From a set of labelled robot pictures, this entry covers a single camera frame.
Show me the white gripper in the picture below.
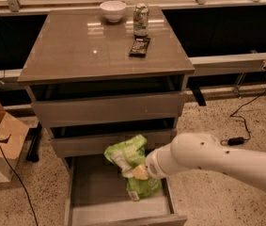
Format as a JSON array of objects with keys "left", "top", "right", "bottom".
[{"left": 133, "top": 144, "right": 179, "bottom": 180}]

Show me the green rice chip bag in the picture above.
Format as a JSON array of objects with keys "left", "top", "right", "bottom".
[{"left": 103, "top": 135, "right": 162, "bottom": 202}]

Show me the grey drawer cabinet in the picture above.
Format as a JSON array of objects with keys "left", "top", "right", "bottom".
[{"left": 19, "top": 7, "right": 195, "bottom": 226}]

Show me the grey open bottom drawer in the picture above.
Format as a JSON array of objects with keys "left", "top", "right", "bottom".
[{"left": 64, "top": 154, "right": 187, "bottom": 226}]

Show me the dark snack bar wrapper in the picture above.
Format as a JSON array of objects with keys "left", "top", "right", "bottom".
[{"left": 129, "top": 38, "right": 150, "bottom": 57}]

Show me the white ceramic bowl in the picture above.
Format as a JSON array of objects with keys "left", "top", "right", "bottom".
[{"left": 100, "top": 1, "right": 127, "bottom": 23}]

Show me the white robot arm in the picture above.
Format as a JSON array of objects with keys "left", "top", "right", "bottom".
[{"left": 133, "top": 133, "right": 266, "bottom": 192}]

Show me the green soda can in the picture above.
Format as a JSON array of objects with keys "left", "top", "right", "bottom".
[{"left": 133, "top": 3, "right": 149, "bottom": 37}]

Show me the grey top drawer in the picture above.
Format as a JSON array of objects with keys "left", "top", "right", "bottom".
[{"left": 32, "top": 92, "right": 184, "bottom": 127}]

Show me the grey middle drawer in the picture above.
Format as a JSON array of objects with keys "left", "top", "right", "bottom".
[{"left": 51, "top": 129, "right": 177, "bottom": 157}]

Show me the black table leg left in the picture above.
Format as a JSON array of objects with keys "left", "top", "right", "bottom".
[{"left": 25, "top": 123, "right": 42, "bottom": 163}]

